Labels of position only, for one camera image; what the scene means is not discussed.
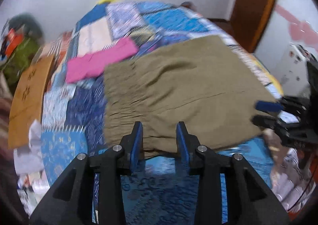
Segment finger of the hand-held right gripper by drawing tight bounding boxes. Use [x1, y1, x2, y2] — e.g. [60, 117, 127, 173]
[255, 100, 284, 114]
[251, 115, 281, 131]

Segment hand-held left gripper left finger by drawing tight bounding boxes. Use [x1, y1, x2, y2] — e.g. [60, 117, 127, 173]
[29, 121, 144, 225]

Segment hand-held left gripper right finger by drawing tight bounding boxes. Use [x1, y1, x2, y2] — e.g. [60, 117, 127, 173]
[176, 121, 291, 225]

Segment olive green pants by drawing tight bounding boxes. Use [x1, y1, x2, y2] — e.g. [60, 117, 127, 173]
[103, 35, 279, 160]

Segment white cabinet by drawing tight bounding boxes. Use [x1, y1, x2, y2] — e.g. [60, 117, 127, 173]
[270, 43, 314, 97]

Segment pink folded cloth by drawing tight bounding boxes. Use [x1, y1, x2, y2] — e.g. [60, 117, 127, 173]
[66, 37, 140, 84]

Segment blue patchwork bed quilt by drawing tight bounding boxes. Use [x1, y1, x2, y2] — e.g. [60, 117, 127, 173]
[40, 1, 284, 225]

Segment wooden door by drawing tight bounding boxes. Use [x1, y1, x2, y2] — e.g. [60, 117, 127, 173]
[208, 0, 282, 54]

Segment white crumpled cloth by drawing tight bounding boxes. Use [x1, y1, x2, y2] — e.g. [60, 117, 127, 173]
[14, 119, 45, 175]

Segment brown cardboard box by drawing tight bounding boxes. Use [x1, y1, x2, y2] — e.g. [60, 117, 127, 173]
[8, 55, 55, 150]

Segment pink wall sticker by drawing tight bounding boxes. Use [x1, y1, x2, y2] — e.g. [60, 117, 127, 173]
[274, 4, 318, 46]

